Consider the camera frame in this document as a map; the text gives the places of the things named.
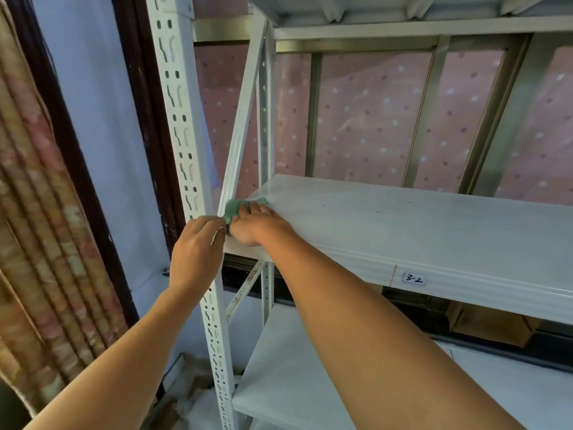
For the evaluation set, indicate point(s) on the person's left hand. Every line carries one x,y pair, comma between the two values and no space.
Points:
192,257

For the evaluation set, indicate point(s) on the person's right hand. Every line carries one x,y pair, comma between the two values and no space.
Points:
257,230

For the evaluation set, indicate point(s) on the person's left fingers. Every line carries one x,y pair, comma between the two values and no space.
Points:
210,224

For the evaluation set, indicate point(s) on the person's right fingers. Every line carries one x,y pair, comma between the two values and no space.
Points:
256,210

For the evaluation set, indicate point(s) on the green cleaning cloth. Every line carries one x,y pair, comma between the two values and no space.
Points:
232,209

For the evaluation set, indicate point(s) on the white metal shelving rack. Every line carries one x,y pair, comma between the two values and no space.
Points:
403,228

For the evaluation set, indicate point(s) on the person's right forearm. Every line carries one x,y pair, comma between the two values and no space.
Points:
358,326

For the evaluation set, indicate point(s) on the person's left forearm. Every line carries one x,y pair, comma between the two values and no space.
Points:
134,349

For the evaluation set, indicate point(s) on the pink dotted window film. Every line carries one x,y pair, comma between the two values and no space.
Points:
367,120

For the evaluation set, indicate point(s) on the patterned brown pink curtain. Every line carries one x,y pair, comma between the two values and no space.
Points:
40,228

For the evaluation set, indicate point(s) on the white handwritten shelf label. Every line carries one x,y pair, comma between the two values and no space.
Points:
414,278

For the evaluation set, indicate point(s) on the white plastic sheet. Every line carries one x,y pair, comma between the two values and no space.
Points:
197,398

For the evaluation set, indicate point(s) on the brown cardboard box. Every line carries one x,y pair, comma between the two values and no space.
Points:
492,324

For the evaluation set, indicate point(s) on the dark brown wooden frame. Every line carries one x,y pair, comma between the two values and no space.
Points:
147,143
76,165

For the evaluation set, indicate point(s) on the silver metal window frame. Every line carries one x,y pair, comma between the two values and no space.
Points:
501,116

